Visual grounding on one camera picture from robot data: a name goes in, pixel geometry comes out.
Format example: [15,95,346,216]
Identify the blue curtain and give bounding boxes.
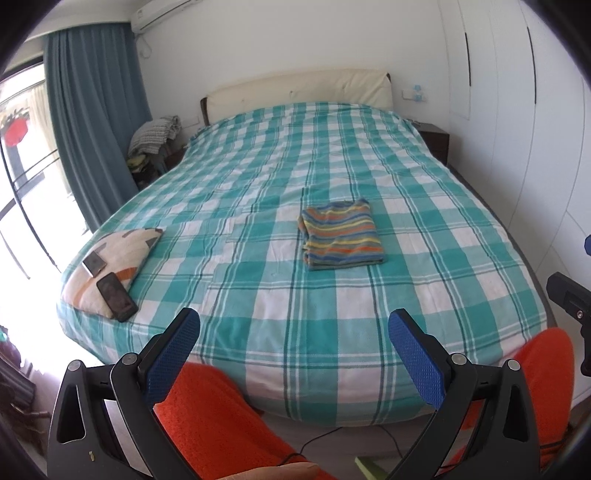
[43,23,151,231]

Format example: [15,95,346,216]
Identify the striped knit sweater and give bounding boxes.
[297,199,385,270]

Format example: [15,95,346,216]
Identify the pile of folded clothes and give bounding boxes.
[127,115,181,174]

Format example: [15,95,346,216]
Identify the small grey phone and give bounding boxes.
[82,251,107,278]

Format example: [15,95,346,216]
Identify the dark wooden nightstand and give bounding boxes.
[412,121,450,165]

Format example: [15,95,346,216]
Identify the white wall socket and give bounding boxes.
[401,84,427,103]

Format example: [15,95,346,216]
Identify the teal plaid bed cover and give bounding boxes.
[57,102,548,426]

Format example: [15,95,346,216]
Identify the green stool frame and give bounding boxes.
[355,457,389,480]

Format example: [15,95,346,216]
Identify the white air conditioner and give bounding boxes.
[130,0,199,35]

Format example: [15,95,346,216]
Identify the patterned cream pillow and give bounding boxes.
[62,228,164,319]

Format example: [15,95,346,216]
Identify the black cable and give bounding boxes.
[271,423,408,467]

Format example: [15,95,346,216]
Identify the black smartphone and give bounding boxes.
[96,272,138,322]

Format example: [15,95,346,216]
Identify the orange fleece trousers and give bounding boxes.
[155,327,574,479]

